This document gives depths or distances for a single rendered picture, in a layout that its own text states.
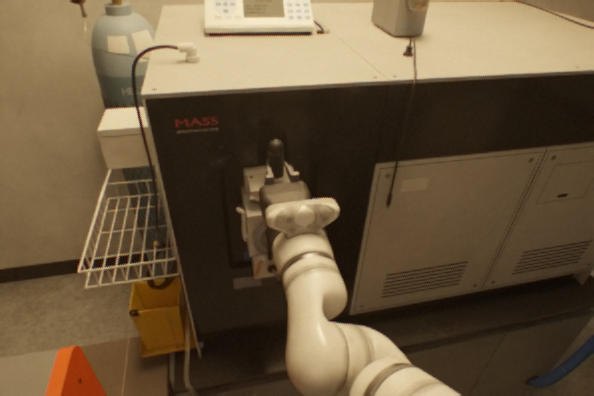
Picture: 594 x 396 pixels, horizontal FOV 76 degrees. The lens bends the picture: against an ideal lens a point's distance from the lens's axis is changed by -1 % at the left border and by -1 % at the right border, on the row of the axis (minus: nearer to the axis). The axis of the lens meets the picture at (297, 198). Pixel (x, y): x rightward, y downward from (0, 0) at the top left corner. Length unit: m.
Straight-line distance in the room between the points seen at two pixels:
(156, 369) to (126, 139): 0.59
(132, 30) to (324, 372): 1.25
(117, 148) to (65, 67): 0.90
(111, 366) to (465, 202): 0.97
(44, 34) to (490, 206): 1.66
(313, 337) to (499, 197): 0.71
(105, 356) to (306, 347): 0.88
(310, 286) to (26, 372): 0.45
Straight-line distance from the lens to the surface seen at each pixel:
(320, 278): 0.43
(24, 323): 2.41
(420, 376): 0.33
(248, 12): 0.95
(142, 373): 1.14
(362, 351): 0.39
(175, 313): 0.98
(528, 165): 0.99
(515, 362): 1.58
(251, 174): 0.68
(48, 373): 0.69
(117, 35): 1.43
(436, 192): 0.88
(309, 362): 0.37
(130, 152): 1.02
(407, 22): 0.98
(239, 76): 0.68
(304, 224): 0.47
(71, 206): 2.22
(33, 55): 1.90
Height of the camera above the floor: 1.66
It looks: 36 degrees down
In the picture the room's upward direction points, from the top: 2 degrees clockwise
